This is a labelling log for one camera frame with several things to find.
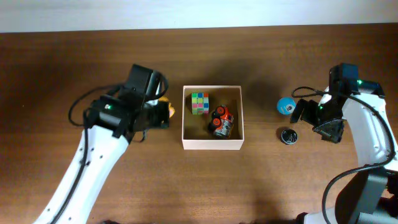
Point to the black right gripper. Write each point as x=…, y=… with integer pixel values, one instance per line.
x=332, y=134

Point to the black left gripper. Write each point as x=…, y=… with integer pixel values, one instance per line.
x=165, y=123

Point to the yellow toy figure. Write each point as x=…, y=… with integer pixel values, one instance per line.
x=171, y=108

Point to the colourful puzzle cube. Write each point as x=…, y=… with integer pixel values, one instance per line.
x=200, y=103

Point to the red toy monster truck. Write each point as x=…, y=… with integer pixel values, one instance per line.
x=222, y=122

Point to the white cardboard box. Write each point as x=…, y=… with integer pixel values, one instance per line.
x=195, y=134

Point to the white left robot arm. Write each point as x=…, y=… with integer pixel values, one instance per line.
x=95, y=157

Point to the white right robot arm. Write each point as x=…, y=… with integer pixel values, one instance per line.
x=368, y=193

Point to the blue egg-shaped toy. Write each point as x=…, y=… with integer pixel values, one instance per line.
x=286, y=106

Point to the black round wheel toy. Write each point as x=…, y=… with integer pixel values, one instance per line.
x=289, y=136

